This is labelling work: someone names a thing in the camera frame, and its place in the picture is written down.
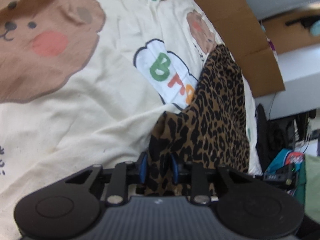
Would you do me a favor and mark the leopard print garment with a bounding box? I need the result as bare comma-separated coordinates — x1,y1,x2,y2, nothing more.
144,44,250,196

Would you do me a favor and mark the teal printed jersey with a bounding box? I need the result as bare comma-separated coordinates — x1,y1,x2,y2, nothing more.
264,149,306,202

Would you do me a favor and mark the white pillar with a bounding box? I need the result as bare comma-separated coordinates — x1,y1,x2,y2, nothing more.
255,44,320,120

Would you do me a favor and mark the cream bear print bedsheet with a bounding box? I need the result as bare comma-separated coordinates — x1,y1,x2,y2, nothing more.
0,0,263,240

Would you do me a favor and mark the purple white plastic bag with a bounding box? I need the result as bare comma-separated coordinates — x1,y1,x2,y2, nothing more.
267,38,278,61

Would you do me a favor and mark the tall cardboard box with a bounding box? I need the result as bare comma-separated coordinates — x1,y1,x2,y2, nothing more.
263,9,319,54

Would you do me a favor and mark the brown cardboard sheet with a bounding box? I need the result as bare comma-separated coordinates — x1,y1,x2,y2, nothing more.
194,0,285,98

